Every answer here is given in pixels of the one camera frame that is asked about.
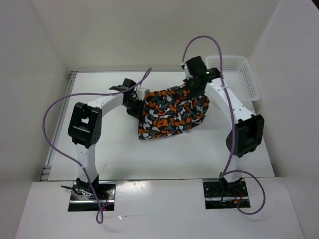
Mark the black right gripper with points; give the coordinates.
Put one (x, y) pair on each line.
(194, 93)

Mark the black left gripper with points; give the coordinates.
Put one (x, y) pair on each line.
(138, 112)

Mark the orange camouflage shorts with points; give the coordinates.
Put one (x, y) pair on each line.
(170, 112)

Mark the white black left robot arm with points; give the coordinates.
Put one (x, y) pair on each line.
(85, 128)

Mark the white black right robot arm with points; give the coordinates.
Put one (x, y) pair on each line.
(246, 127)

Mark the white plastic basket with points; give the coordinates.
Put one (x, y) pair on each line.
(238, 75)

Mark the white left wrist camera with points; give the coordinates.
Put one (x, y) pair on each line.
(142, 93)

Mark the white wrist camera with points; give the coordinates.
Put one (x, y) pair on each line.
(142, 93)
(184, 66)

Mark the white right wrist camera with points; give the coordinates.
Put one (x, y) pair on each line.
(184, 66)

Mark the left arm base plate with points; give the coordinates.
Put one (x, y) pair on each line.
(83, 202)

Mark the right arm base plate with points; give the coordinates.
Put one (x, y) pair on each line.
(218, 194)

